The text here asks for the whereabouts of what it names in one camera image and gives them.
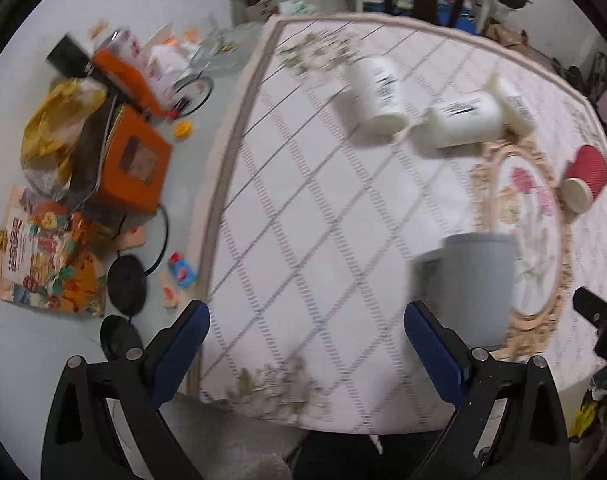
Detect grey cup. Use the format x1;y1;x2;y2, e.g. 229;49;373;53
415;232;516;351

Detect red white-based cup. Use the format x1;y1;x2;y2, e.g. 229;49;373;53
561;144;607;214

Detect white cup with label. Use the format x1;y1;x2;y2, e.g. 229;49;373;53
346;55;409;136

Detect black gripper at right edge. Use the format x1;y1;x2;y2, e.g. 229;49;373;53
573;287;607;362

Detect colourful printed paper bag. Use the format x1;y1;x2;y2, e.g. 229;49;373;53
0;186;113;316

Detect small blue red packet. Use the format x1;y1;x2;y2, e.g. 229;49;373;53
168;252;197;289

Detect orange box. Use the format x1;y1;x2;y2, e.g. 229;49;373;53
91;104;172;214

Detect yellow plastic bag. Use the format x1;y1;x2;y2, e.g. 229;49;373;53
19;78;107;200

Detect white mug lying sideways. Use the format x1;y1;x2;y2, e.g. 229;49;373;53
426;90;504;148

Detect white cream bottle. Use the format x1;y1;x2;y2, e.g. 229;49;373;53
486;73;537;136

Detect white floral patterned rug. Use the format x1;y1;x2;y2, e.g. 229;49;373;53
184;14;607;434

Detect small yellow cap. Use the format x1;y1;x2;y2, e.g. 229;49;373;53
174;120;193;140

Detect orange black tool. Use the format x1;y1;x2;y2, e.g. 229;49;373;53
46;35;179;119

